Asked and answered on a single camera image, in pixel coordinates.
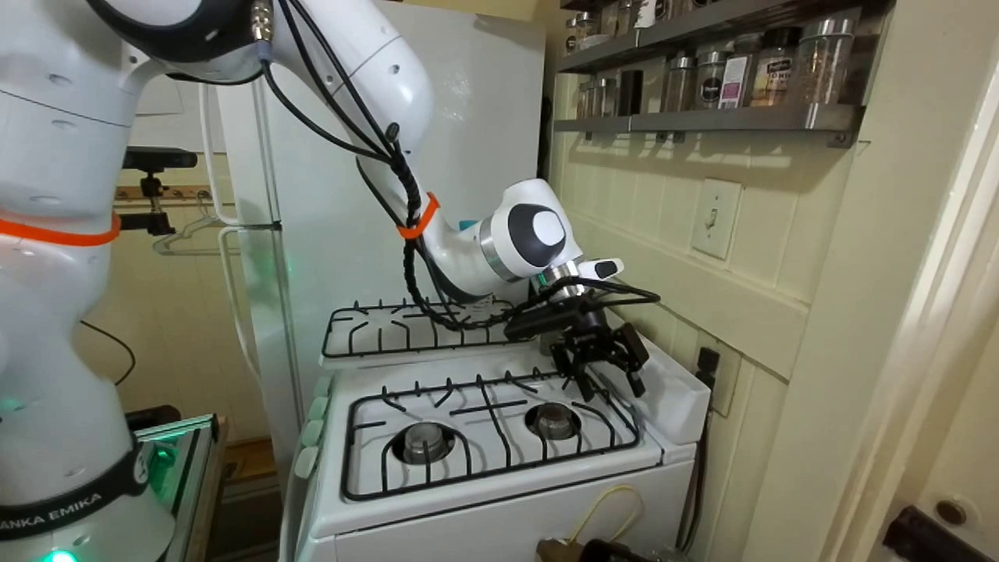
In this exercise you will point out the black camera on stand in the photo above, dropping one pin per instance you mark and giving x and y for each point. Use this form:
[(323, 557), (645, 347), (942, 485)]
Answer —
[(157, 156)]

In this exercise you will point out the metal cup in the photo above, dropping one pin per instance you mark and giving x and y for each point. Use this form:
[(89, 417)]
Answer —
[(571, 29)]

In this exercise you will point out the glass spice jar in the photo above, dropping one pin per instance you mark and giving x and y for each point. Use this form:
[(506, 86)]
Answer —
[(706, 80), (593, 23), (618, 17), (606, 94), (680, 83), (585, 97)]

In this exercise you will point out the long metal spice shelf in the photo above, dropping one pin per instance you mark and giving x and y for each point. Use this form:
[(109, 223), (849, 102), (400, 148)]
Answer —
[(706, 23), (706, 121)]

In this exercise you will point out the white refrigerator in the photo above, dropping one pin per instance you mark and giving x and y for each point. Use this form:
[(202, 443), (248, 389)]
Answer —
[(314, 208)]

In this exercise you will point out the cream panel door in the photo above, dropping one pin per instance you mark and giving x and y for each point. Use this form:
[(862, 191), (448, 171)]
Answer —
[(973, 449)]

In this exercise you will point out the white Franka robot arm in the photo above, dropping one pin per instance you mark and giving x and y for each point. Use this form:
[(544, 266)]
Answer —
[(50, 314)]

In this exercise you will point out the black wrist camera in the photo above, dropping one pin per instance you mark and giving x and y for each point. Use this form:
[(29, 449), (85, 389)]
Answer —
[(535, 316)]

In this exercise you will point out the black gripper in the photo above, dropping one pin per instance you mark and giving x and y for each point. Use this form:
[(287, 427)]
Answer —
[(590, 346)]

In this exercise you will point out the wall power outlet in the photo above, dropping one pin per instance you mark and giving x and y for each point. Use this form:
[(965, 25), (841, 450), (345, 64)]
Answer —
[(730, 392)]

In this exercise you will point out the round gas burner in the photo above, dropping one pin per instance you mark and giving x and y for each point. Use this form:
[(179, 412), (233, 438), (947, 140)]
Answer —
[(551, 419), (418, 443)]

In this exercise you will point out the brown spice jar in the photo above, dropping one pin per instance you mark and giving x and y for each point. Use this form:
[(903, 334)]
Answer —
[(774, 69)]

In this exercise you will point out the large silver lid jar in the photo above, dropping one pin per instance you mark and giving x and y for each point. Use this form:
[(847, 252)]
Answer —
[(828, 64)]

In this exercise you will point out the white gas stove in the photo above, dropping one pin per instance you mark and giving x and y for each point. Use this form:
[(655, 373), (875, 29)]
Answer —
[(501, 520)]

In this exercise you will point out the black double stove grate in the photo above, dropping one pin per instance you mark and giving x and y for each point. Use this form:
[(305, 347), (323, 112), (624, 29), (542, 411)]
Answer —
[(417, 347), (494, 427)]

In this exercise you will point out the white label spice jar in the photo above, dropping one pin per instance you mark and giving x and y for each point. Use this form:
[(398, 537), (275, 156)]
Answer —
[(735, 80), (645, 13)]

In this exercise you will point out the black door knob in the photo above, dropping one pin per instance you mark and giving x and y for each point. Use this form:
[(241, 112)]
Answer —
[(923, 536)]

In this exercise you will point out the blue plastic bowl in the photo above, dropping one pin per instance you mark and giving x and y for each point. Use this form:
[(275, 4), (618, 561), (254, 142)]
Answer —
[(470, 223)]

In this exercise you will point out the white stove knob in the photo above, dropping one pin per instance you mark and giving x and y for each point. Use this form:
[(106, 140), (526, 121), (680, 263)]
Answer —
[(307, 464), (320, 411), (314, 432)]

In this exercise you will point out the white light switch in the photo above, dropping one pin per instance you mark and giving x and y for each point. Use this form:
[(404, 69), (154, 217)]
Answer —
[(717, 221)]

